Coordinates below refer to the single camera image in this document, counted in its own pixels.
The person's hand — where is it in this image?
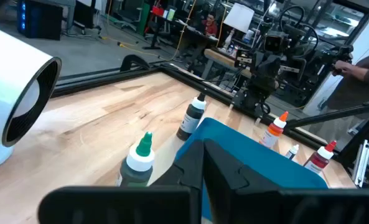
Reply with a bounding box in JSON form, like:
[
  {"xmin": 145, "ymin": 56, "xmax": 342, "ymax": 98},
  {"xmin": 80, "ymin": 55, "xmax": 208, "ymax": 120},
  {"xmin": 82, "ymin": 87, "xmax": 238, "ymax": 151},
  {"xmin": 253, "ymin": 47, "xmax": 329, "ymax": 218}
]
[{"xmin": 332, "ymin": 60, "xmax": 369, "ymax": 82}]

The aluminium extrusion piece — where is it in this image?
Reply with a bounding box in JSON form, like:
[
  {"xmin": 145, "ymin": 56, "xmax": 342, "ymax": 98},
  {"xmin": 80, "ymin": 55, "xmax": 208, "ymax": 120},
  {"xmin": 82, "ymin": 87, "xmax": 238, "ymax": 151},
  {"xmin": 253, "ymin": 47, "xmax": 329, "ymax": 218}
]
[{"xmin": 351, "ymin": 139, "xmax": 369, "ymax": 189}]

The wooden workbench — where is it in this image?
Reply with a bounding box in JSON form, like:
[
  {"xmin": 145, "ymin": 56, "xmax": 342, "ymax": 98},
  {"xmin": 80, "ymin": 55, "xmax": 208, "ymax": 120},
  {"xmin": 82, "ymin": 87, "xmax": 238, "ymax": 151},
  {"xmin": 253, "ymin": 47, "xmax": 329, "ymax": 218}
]
[{"xmin": 203, "ymin": 48, "xmax": 254, "ymax": 79}]

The black curved bracket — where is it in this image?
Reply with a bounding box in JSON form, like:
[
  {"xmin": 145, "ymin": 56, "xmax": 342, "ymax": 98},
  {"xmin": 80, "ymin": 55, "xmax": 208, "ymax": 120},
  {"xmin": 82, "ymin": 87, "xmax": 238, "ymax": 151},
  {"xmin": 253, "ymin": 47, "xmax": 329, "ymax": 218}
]
[{"xmin": 119, "ymin": 54, "xmax": 151, "ymax": 73}]

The black table frame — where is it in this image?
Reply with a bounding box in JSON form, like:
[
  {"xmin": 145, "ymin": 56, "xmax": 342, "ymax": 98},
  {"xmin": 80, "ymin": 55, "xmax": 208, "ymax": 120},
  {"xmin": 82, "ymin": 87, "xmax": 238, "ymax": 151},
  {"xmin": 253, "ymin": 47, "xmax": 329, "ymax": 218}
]
[{"xmin": 52, "ymin": 63, "xmax": 369, "ymax": 189}]

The black metal pole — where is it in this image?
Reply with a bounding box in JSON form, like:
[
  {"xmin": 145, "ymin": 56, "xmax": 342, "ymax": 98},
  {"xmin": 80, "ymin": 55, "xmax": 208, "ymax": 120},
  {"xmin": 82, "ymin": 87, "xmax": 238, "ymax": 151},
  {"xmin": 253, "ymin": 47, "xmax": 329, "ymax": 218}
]
[{"xmin": 285, "ymin": 99, "xmax": 369, "ymax": 130}]

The blue plastic bin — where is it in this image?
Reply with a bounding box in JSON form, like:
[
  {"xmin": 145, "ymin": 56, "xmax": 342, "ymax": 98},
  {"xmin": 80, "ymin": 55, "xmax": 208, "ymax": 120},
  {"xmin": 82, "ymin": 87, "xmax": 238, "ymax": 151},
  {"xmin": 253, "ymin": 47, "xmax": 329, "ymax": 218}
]
[{"xmin": 174, "ymin": 117, "xmax": 329, "ymax": 222}]

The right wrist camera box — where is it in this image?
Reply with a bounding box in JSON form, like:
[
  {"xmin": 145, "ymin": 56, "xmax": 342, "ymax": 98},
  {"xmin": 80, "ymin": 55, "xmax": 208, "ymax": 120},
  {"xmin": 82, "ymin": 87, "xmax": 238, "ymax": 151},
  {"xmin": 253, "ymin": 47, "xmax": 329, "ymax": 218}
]
[{"xmin": 263, "ymin": 30, "xmax": 291, "ymax": 54}]

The white table lamp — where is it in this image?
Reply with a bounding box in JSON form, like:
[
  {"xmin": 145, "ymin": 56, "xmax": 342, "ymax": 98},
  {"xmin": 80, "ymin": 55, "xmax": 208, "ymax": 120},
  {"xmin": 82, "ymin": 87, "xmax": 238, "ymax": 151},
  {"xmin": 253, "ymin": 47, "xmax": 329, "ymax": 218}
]
[{"xmin": 222, "ymin": 2, "xmax": 256, "ymax": 51}]

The orange food coloring bottle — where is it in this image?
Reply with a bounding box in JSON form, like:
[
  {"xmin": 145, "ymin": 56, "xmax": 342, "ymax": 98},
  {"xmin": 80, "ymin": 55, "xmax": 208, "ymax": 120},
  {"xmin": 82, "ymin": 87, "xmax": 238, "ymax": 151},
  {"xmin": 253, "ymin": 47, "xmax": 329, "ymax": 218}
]
[{"xmin": 258, "ymin": 111, "xmax": 289, "ymax": 149}]

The small white-capped dropper bottle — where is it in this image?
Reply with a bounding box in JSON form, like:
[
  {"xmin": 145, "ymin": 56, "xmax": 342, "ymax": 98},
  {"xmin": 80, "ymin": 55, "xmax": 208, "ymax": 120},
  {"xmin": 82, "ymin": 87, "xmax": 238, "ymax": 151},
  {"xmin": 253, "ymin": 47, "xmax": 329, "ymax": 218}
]
[{"xmin": 285, "ymin": 144, "xmax": 300, "ymax": 161}]

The yellow cable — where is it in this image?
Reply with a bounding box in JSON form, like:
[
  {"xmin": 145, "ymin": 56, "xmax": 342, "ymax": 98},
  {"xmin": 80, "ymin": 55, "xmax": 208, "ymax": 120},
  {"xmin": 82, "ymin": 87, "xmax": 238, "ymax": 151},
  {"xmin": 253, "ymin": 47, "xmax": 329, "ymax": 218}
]
[{"xmin": 99, "ymin": 0, "xmax": 198, "ymax": 62}]

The green-capped dark green bottle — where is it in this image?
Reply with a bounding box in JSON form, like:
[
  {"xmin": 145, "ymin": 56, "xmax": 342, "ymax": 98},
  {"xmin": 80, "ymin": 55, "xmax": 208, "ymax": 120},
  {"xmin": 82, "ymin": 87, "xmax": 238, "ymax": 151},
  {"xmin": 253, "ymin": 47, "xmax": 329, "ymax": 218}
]
[{"xmin": 115, "ymin": 131, "xmax": 156, "ymax": 188}]

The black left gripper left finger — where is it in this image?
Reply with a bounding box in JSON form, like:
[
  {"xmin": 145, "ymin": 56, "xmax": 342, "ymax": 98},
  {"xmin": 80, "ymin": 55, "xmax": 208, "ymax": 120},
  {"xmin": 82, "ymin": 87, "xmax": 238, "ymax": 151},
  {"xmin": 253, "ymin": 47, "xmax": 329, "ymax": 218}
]
[{"xmin": 37, "ymin": 139, "xmax": 204, "ymax": 224}]

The red food coloring bottle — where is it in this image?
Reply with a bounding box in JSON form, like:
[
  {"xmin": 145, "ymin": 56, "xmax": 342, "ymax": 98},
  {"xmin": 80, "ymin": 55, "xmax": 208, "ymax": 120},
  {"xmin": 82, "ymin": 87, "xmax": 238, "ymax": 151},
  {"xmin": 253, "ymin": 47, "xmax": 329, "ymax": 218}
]
[{"xmin": 302, "ymin": 140, "xmax": 338, "ymax": 175}]

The black computer tower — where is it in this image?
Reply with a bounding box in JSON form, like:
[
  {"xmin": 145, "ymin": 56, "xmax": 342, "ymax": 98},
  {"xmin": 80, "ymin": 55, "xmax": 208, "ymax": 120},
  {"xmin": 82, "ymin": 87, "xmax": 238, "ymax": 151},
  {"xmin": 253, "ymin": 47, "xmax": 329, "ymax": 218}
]
[{"xmin": 16, "ymin": 0, "xmax": 64, "ymax": 40}]

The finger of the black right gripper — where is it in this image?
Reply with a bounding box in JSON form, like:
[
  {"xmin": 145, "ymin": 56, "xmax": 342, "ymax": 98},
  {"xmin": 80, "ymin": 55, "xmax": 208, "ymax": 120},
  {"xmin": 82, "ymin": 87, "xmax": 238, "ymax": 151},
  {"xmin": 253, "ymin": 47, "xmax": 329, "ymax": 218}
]
[
  {"xmin": 231, "ymin": 88, "xmax": 251, "ymax": 110},
  {"xmin": 251, "ymin": 92, "xmax": 271, "ymax": 125}
]

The white cylindrical device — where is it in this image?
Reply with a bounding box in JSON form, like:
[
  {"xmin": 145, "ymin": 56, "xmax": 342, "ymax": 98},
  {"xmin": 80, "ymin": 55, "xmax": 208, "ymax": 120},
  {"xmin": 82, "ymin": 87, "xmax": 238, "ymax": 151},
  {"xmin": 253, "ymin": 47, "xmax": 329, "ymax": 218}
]
[{"xmin": 0, "ymin": 24, "xmax": 63, "ymax": 174}]

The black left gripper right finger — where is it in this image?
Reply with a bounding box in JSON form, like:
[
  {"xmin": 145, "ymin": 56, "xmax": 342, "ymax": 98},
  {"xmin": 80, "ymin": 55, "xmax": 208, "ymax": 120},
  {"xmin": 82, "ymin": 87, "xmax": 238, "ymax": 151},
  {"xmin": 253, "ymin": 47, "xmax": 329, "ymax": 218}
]
[{"xmin": 203, "ymin": 139, "xmax": 369, "ymax": 224}]

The person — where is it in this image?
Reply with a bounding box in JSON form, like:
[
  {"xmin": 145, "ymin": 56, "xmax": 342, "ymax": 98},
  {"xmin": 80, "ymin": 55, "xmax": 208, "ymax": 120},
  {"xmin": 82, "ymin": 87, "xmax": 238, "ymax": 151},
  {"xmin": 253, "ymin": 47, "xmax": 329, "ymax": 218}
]
[
  {"xmin": 324, "ymin": 48, "xmax": 369, "ymax": 152},
  {"xmin": 202, "ymin": 12, "xmax": 218, "ymax": 37}
]

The black food coloring bottle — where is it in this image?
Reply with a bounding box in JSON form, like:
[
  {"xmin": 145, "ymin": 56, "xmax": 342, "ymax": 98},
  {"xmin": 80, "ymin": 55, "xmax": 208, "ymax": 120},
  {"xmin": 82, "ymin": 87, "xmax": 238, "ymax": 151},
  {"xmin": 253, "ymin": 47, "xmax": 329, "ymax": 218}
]
[{"xmin": 175, "ymin": 92, "xmax": 207, "ymax": 142}]

